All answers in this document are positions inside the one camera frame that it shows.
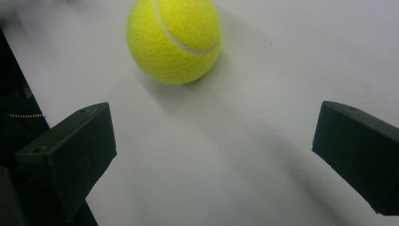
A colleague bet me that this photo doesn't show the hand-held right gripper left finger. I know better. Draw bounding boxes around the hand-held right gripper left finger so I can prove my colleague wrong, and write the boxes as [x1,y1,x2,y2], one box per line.
[14,102,118,224]

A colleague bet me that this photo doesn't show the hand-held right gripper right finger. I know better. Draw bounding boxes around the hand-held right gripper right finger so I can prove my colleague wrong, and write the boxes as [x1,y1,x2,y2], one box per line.
[311,100,399,217]

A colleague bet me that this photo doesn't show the yellow tennis ball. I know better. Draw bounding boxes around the yellow tennis ball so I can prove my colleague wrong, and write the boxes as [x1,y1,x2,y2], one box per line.
[125,0,224,86]

